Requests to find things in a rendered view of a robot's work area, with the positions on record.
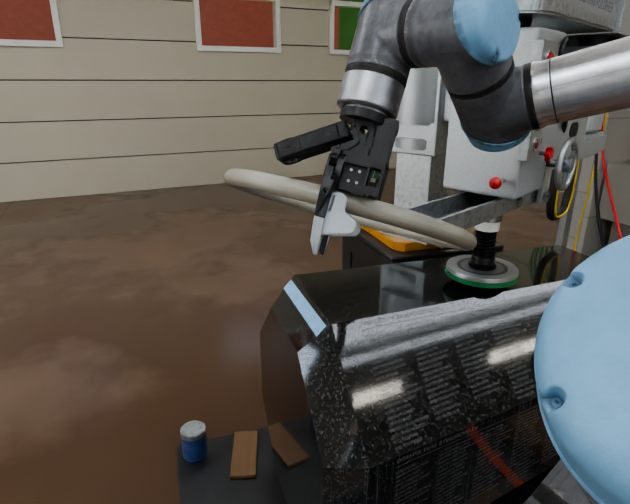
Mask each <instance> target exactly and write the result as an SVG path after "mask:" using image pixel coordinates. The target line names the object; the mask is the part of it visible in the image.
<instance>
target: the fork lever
mask: <svg viewBox="0 0 630 504"><path fill-rule="evenodd" d="M537 195H538V190H536V191H534V192H532V193H529V194H527V195H524V196H522V197H520V198H517V199H514V200H512V199H506V198H498V199H495V200H492V201H489V202H486V203H483V204H480V205H477V206H474V196H473V193H469V192H461V193H458V194H454V195H450V196H447V197H443V198H440V199H436V200H432V201H429V202H425V203H421V204H418V205H414V206H410V207H407V208H405V209H409V210H412V211H415V212H418V213H421V214H424V215H427V216H430V217H433V218H436V219H439V220H442V221H445V222H447V223H450V224H453V225H455V226H458V227H460V228H463V229H465V230H466V229H468V228H471V227H473V226H476V225H479V224H481V223H484V222H486V221H489V220H491V219H494V218H496V217H499V216H501V215H504V214H507V213H509V212H512V211H514V210H517V209H519V208H522V207H524V206H527V205H529V204H532V203H535V202H536V201H537ZM549 197H550V192H549V191H546V192H545V193H544V195H543V200H544V201H545V202H547V201H548V200H549ZM472 206H474V207H472ZM469 207H471V208H469ZM466 208H468V209H466ZM463 209H465V210H463ZM382 234H385V235H386V234H387V235H391V236H395V237H398V238H402V239H406V240H410V241H414V242H418V243H422V244H425V245H428V244H429V243H425V242H421V241H417V240H414V239H410V238H407V237H403V236H399V235H394V234H390V233H385V232H382Z"/></svg>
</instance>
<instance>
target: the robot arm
mask: <svg viewBox="0 0 630 504"><path fill-rule="evenodd" d="M357 22H358V23H357V27H356V31H355V35H354V38H353V42H352V46H351V50H350V54H349V57H348V61H347V65H346V69H345V73H344V76H343V79H342V83H341V87H340V91H339V95H338V99H337V102H336V103H337V105H338V106H339V107H340V109H341V113H340V117H339V118H340V119H341V120H342V121H340V122H337V123H334V124H331V125H328V126H325V127H322V128H319V129H316V130H313V131H310V132H307V133H304V134H301V135H298V136H295V137H290V138H287V139H284V140H282V141H280V142H277V143H274V146H273V147H274V151H275V155H276V159H277V160H278V161H280V162H281V163H283V164H285V165H291V164H295V163H298V162H301V161H302V160H304V159H307V158H310V157H313V156H316V155H319V154H323V153H326V152H329V151H331V152H332V153H330V154H329V157H328V160H327V164H326V166H325V170H324V174H323V180H322V183H321V187H320V191H319V195H318V199H317V204H316V208H315V213H314V214H315V215H314V220H313V225H312V231H311V238H310V242H311V247H312V251H313V254H315V255H318V252H319V251H320V254H322V255H324V254H325V251H326V248H327V245H328V242H329V239H330V237H346V236H357V235H358V234H359V233H360V231H361V225H360V223H359V222H357V221H356V220H355V219H354V218H353V217H352V216H351V214H348V213H346V212H345V208H346V204H347V198H346V196H345V195H344V194H343V193H341V192H335V193H334V191H335V189H339V190H342V191H346V192H350V194H352V195H356V196H360V197H364V198H365V197H366V198H367V197H368V198H371V199H375V200H379V201H381V197H382V193H383V190H384V186H385V182H386V179H387V175H388V171H389V160H390V156H391V153H392V149H393V145H394V142H395V138H396V136H397V134H398V131H399V121H398V120H395V119H396V118H397V116H398V112H399V109H400V105H401V101H402V98H403V94H404V90H405V87H406V83H407V80H408V76H409V73H410V69H417V68H430V67H436V68H438V70H439V73H440V75H441V78H442V80H443V83H444V85H445V87H446V89H447V91H448V93H449V96H450V98H451V100H452V103H453V105H454V108H455V110H456V112H457V115H458V117H459V120H460V126H461V129H462V131H463V132H464V133H465V135H466V136H467V138H468V140H469V142H470V143H471V144H472V145H473V146H474V147H476V148H477V149H479V150H482V151H486V152H501V151H506V150H509V149H511V148H513V147H515V146H517V145H519V144H520V143H522V142H523V141H524V140H525V139H526V138H527V136H528V135H529V133H530V131H532V130H536V129H540V128H541V129H542V128H544V127H546V126H547V125H552V124H556V123H561V122H566V121H570V120H575V119H580V118H584V117H589V116H594V115H598V114H603V113H608V112H612V111H617V110H622V109H626V108H630V36H628V37H624V38H621V39H617V40H614V41H610V42H607V43H603V44H600V45H596V46H593V47H589V48H585V49H582V50H578V51H575V52H571V53H568V54H564V55H561V56H557V57H554V58H550V59H547V60H543V61H533V62H530V63H526V64H522V65H519V66H516V67H515V63H514V60H513V56H512V54H513V53H514V51H515V49H516V46H517V43H518V40H519V35H520V21H519V7H518V3H517V0H364V2H363V5H362V8H361V9H360V11H359V14H358V18H357ZM348 124H350V125H352V126H351V128H350V127H349V125H348ZM365 130H368V132H367V133H365ZM351 131H352V133H351ZM364 133H365V134H364ZM352 136H353V137H354V138H352ZM334 197H335V198H334ZM333 198H334V201H333ZM332 204H333V205H332ZM534 371H535V380H536V389H537V397H538V403H539V407H540V412H541V415H542V419H543V422H544V425H545V427H546V430H547V433H548V435H549V437H550V439H551V442H552V444H553V446H554V448H555V450H556V451H557V453H558V455H559V456H560V458H561V459H560V460H559V462H558V463H557V464H556V465H555V466H554V468H553V469H552V470H551V471H550V473H549V474H548V475H547V476H546V477H545V479H544V480H543V481H542V482H541V484H540V485H539V486H538V487H537V489H536V490H535V491H534V492H533V494H532V495H531V496H530V497H529V498H528V499H527V500H526V501H525V502H524V503H523V504H630V235H629V236H626V237H623V238H621V239H619V240H617V241H615V242H613V243H611V244H609V245H607V246H605V247H604V248H602V249H600V250H599V251H597V252H596V253H594V254H592V255H591V256H590V257H588V258H587V259H586V260H584V261H583V262H582V263H581V264H579V265H578V266H577V267H576V268H575V269H574V270H573V271H572V272H571V274H570V276H569V277H568V278H567V279H566V280H565V281H564V282H563V283H562V284H561V286H559V287H558V288H557V289H556V291H555V292H554V294H553V295H552V297H551V298H550V300H549V302H548V304H547V306H546V308H545V310H544V312H543V315H542V318H541V320H540V323H539V327H538V331H537V335H536V341H535V348H534Z"/></svg>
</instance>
